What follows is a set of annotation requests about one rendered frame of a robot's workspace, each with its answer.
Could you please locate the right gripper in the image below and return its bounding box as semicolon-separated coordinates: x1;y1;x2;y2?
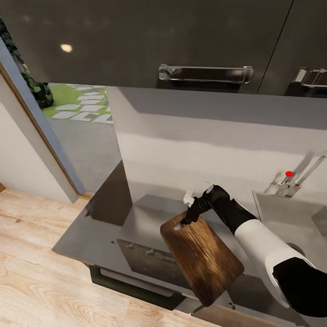
180;197;206;225

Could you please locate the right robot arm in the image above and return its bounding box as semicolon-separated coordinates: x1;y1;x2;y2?
180;185;327;327

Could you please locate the cutting board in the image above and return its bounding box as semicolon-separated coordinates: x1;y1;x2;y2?
160;211;244;307

